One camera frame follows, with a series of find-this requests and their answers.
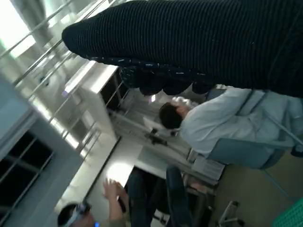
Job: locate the dark blue office chair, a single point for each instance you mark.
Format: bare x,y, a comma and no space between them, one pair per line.
177,194

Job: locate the metal pipe frame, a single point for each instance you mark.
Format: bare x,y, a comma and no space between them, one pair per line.
39,61

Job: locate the VR headset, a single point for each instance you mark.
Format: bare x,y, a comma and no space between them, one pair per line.
79,211

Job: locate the grey chair with casters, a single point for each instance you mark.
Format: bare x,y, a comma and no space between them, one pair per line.
236,153

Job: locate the green cutting mat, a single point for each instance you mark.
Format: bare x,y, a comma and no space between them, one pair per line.
293,217

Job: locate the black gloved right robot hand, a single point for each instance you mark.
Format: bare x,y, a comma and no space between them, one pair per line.
189,40

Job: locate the dark window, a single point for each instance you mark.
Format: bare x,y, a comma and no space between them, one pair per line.
19,165

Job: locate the black desk device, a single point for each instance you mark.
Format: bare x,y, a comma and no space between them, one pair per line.
156,138

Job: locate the white desk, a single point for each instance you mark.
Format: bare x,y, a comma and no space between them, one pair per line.
151,156

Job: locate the white shelf cabinet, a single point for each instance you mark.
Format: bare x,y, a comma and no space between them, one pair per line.
94,104

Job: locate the person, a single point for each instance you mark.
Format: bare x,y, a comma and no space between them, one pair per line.
213,123
111,217

